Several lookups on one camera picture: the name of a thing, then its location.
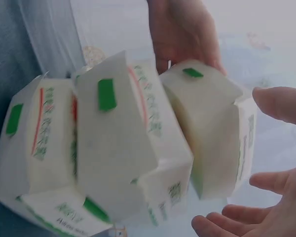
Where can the white tissue pack green label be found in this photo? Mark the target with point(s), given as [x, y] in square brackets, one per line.
[19, 158]
[207, 128]
[113, 148]
[51, 212]

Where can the person's left hand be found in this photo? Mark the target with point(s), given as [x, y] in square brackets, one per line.
[185, 32]

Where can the person's right hand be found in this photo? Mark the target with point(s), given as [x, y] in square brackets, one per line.
[286, 187]

